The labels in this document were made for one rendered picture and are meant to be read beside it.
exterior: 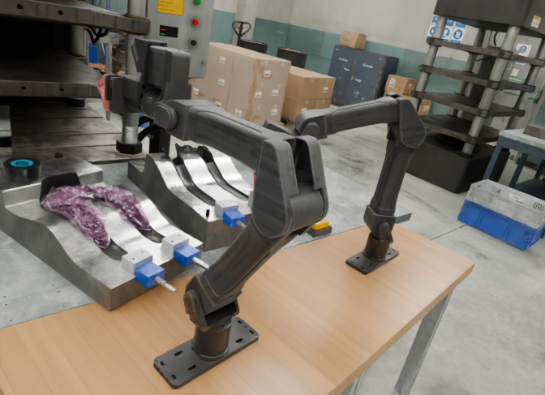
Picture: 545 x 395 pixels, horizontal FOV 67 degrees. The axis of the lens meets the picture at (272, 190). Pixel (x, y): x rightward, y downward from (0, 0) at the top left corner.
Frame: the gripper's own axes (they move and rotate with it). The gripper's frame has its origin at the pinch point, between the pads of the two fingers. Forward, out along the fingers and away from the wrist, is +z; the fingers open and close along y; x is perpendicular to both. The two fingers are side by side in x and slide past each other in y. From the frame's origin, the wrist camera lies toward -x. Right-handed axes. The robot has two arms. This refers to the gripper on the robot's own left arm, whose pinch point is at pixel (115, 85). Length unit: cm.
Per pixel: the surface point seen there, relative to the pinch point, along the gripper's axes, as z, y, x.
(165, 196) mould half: 12.2, -22.1, 33.9
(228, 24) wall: 613, -560, -5
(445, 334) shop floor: -43, -167, 121
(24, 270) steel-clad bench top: 2.7, 17.8, 39.3
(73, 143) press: 79, -24, 39
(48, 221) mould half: 3.8, 12.4, 29.7
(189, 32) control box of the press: 70, -68, -8
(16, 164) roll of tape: 26.9, 10.9, 24.8
